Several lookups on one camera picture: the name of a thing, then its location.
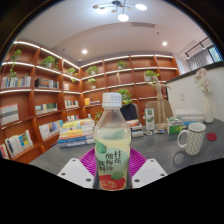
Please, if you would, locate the small green white box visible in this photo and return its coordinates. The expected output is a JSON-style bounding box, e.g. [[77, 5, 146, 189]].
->
[[166, 116, 184, 136]]

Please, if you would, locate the tan chair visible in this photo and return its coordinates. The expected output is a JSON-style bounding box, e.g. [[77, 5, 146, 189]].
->
[[145, 100, 174, 126]]

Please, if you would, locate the window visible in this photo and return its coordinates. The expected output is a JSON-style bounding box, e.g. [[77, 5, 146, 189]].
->
[[208, 44, 223, 64]]

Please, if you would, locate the clear drink bottle green label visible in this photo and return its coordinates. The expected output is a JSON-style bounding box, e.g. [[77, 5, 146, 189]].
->
[[93, 92, 132, 191]]

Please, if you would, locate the multi-bulb ceiling lamp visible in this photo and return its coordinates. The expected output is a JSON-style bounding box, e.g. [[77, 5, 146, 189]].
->
[[92, 0, 148, 23]]

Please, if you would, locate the grey window curtain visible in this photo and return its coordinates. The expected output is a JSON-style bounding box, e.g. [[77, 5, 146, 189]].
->
[[188, 49, 214, 71]]

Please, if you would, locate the wooden shelf unit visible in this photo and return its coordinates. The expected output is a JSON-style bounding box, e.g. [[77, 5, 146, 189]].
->
[[0, 40, 181, 164]]

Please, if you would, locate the black track light rail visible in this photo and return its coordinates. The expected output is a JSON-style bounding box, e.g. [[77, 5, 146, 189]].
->
[[184, 36, 211, 60]]

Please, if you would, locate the white vase with flowers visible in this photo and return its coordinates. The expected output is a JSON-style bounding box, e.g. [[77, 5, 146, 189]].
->
[[194, 67, 215, 124]]

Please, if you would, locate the stack of colourful books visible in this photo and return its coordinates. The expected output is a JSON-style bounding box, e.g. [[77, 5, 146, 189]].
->
[[57, 118, 96, 149]]

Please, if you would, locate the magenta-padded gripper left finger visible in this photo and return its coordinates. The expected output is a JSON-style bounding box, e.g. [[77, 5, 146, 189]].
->
[[57, 147, 98, 190]]

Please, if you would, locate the wooden artist mannequin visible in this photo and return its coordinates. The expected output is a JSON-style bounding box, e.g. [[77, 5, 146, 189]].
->
[[143, 70, 172, 130]]

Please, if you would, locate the ceiling air vent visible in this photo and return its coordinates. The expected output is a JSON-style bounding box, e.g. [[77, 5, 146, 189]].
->
[[131, 21, 156, 29]]

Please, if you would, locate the tall green white carton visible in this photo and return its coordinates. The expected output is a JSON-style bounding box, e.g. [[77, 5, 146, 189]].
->
[[144, 108, 156, 131]]

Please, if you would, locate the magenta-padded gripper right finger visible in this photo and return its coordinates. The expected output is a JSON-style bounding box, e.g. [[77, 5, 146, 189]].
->
[[128, 147, 168, 190]]

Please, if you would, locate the white patterned mug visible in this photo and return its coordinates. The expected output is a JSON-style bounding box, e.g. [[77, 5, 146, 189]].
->
[[176, 122, 207, 156]]

